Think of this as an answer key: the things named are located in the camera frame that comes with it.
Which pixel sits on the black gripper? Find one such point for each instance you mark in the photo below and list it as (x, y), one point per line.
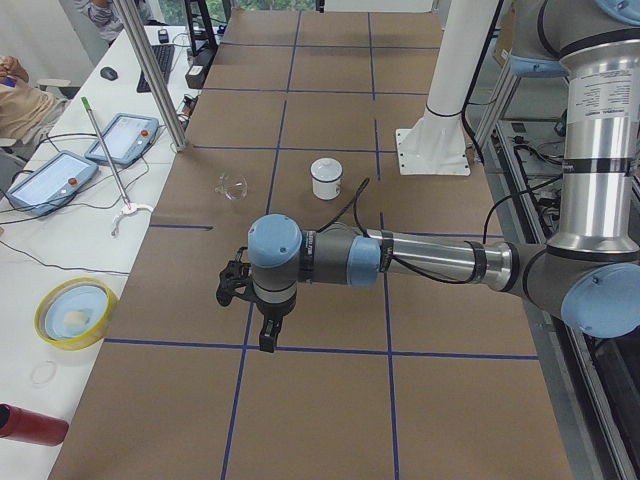
(273, 312)

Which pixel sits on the white enamel cup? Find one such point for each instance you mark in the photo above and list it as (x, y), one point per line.
(326, 191)

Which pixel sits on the white cup lid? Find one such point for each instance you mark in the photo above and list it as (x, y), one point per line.
(326, 170)

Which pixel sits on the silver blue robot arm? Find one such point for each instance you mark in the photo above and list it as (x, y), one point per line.
(587, 273)

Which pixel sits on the yellow rimmed bowl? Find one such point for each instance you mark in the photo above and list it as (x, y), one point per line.
(75, 314)

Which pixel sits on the far teach pendant tablet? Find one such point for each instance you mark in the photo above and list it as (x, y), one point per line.
(128, 136)

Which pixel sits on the teach pendant tablet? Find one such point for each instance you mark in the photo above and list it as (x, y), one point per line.
(128, 136)
(53, 185)

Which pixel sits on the near teach pendant tablet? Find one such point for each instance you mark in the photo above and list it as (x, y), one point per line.
(53, 185)

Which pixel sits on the red bottle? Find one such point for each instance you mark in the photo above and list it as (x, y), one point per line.
(22, 425)

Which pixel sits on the metal reacher grabber stick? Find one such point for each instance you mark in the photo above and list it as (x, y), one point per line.
(129, 208)

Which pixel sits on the black computer mouse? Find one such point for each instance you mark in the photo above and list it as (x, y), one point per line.
(109, 73)

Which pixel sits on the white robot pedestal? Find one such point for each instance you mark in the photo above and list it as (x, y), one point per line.
(435, 145)

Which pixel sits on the aluminium frame post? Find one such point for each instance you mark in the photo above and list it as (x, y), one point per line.
(132, 24)

